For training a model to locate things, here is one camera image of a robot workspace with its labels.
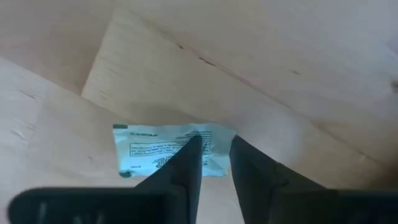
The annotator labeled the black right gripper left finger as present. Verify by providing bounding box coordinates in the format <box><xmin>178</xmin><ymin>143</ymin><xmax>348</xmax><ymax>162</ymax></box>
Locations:
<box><xmin>7</xmin><ymin>134</ymin><xmax>204</xmax><ymax>224</ymax></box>

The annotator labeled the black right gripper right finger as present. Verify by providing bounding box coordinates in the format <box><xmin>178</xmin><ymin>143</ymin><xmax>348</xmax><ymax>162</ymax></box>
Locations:
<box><xmin>229</xmin><ymin>135</ymin><xmax>398</xmax><ymax>224</ymax></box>

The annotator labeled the green white sweetener packet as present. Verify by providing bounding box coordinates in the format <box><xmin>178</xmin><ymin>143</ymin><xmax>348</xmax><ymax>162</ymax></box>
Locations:
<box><xmin>112</xmin><ymin>123</ymin><xmax>236</xmax><ymax>179</ymax></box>

